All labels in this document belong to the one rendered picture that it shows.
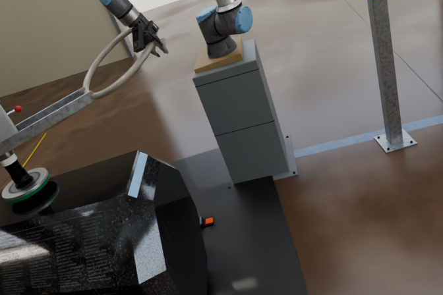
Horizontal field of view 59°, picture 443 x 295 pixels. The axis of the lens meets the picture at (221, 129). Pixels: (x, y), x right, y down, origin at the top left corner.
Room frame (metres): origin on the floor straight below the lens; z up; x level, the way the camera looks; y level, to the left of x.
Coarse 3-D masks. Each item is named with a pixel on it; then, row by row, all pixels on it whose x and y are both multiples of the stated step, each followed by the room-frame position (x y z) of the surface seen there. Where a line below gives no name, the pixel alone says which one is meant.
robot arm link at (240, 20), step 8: (216, 0) 2.23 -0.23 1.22; (224, 0) 2.19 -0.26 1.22; (232, 0) 2.19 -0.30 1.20; (240, 0) 2.23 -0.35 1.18; (224, 8) 2.19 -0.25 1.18; (232, 8) 2.17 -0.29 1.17; (240, 8) 2.18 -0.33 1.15; (248, 8) 2.21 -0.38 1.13; (216, 16) 2.27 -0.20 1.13; (224, 16) 2.19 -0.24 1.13; (232, 16) 2.17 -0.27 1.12; (240, 16) 2.15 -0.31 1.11; (248, 16) 2.20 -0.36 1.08; (216, 24) 2.25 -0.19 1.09; (224, 24) 2.21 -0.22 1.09; (232, 24) 2.17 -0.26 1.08; (240, 24) 2.15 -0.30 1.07; (248, 24) 2.19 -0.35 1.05; (224, 32) 2.23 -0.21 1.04; (232, 32) 2.20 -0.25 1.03; (240, 32) 2.17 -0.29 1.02
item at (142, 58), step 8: (128, 32) 2.13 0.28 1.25; (112, 40) 2.16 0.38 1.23; (120, 40) 2.15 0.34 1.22; (112, 48) 2.15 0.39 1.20; (152, 48) 1.78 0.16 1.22; (104, 56) 2.12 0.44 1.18; (144, 56) 1.73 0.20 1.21; (96, 64) 2.09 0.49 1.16; (136, 64) 1.71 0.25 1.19; (88, 72) 2.04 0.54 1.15; (128, 72) 1.70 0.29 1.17; (88, 80) 1.98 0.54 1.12; (120, 80) 1.69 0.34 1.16; (88, 88) 1.92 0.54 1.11; (112, 88) 1.70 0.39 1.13; (96, 96) 1.74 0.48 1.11; (104, 96) 1.73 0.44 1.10
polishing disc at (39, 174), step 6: (36, 168) 1.73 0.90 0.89; (42, 168) 1.71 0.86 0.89; (30, 174) 1.69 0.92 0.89; (36, 174) 1.66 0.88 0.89; (42, 174) 1.64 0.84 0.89; (12, 180) 1.70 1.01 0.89; (36, 180) 1.60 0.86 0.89; (42, 180) 1.59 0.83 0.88; (6, 186) 1.66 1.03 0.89; (12, 186) 1.64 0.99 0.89; (24, 186) 1.59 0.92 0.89; (30, 186) 1.57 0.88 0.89; (36, 186) 1.56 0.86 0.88; (6, 192) 1.60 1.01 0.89; (12, 192) 1.58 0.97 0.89; (18, 192) 1.56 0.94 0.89; (24, 192) 1.54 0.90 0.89; (30, 192) 1.54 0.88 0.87; (6, 198) 1.55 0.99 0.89; (12, 198) 1.53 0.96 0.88
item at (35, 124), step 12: (72, 96) 1.85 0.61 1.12; (84, 96) 1.77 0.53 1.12; (48, 108) 1.80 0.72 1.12; (60, 108) 1.71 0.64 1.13; (72, 108) 1.73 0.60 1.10; (24, 120) 1.75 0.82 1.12; (36, 120) 1.76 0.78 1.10; (48, 120) 1.68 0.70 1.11; (60, 120) 1.70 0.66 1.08; (24, 132) 1.63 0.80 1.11; (36, 132) 1.65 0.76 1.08; (0, 144) 1.58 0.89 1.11; (12, 144) 1.60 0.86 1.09
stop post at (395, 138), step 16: (368, 0) 2.09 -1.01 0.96; (384, 0) 2.02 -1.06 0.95; (384, 16) 2.02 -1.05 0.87; (384, 32) 2.02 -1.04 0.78; (384, 48) 2.03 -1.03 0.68; (384, 64) 2.03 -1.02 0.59; (384, 80) 2.03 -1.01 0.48; (384, 96) 2.03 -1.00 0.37; (384, 112) 2.07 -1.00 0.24; (400, 128) 2.02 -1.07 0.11; (384, 144) 2.06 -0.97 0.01; (400, 144) 2.00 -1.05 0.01; (416, 144) 1.96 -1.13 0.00
